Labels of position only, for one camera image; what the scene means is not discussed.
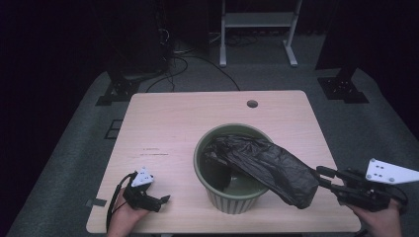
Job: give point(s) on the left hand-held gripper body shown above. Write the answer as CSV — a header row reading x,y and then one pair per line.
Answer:
x,y
140,197

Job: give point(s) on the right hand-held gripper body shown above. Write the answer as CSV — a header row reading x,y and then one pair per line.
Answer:
x,y
365,194

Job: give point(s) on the black plastic trash bag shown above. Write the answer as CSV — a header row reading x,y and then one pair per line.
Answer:
x,y
270,164

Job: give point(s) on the green plastic trash bin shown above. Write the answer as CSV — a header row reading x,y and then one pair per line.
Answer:
x,y
230,204

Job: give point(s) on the person's left hand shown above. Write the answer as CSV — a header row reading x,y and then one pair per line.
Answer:
x,y
123,219

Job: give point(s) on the person's right hand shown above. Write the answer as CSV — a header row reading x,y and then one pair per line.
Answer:
x,y
383,223

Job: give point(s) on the grey tape strip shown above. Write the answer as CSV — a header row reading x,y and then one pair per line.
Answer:
x,y
97,202

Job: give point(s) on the black stand base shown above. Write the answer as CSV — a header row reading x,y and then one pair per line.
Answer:
x,y
120,89
342,89

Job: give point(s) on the round table grommet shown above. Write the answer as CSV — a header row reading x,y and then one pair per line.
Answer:
x,y
252,104

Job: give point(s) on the white metal stand frame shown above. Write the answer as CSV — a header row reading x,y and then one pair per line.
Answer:
x,y
260,19

